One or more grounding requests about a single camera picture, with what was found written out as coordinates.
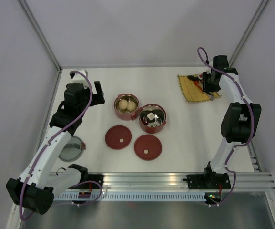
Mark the round bun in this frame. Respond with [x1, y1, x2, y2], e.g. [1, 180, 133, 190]
[127, 101, 137, 112]
[118, 99, 128, 110]

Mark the white rice black sushi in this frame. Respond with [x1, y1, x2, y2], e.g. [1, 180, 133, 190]
[146, 113, 155, 121]

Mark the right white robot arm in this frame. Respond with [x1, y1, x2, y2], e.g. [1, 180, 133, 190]
[202, 55, 262, 188]

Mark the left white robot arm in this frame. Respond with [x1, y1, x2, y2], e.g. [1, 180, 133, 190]
[6, 81, 105, 221]

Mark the red salmon nigiri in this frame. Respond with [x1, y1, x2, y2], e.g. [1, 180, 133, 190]
[194, 81, 203, 90]

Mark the yellow bamboo mat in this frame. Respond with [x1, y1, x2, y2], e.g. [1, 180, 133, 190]
[177, 73, 221, 103]

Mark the left red steel bowl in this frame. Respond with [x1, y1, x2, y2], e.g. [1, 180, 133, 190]
[113, 94, 140, 121]

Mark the red steel bowl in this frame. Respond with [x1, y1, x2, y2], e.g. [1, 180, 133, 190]
[113, 94, 140, 121]
[138, 104, 167, 134]

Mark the left red lid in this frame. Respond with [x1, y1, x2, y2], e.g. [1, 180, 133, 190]
[105, 125, 132, 150]

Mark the red lid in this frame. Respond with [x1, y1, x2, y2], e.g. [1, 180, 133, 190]
[105, 125, 132, 150]
[134, 135, 162, 161]

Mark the right red steel bowl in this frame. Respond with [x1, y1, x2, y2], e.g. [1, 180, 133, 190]
[138, 104, 167, 134]

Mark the grey transparent lid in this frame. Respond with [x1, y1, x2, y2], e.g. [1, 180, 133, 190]
[58, 136, 86, 162]

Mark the right red lid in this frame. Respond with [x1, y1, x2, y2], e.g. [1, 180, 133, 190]
[134, 135, 162, 161]

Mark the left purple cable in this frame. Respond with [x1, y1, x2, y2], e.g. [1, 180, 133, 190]
[18, 71, 92, 221]

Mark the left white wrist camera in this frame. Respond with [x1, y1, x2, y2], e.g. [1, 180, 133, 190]
[70, 69, 88, 86]

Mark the right aluminium frame post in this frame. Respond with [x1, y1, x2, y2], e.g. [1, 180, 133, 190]
[229, 0, 270, 66]

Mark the aluminium frame post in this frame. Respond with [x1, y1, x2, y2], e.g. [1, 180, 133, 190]
[229, 0, 270, 66]
[17, 0, 62, 73]

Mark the white slotted cable duct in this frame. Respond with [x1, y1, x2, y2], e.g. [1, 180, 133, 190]
[54, 191, 205, 202]

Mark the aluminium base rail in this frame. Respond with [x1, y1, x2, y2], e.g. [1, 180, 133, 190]
[46, 172, 275, 191]

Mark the left aluminium frame post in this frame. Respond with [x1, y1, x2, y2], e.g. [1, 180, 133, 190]
[17, 0, 62, 73]

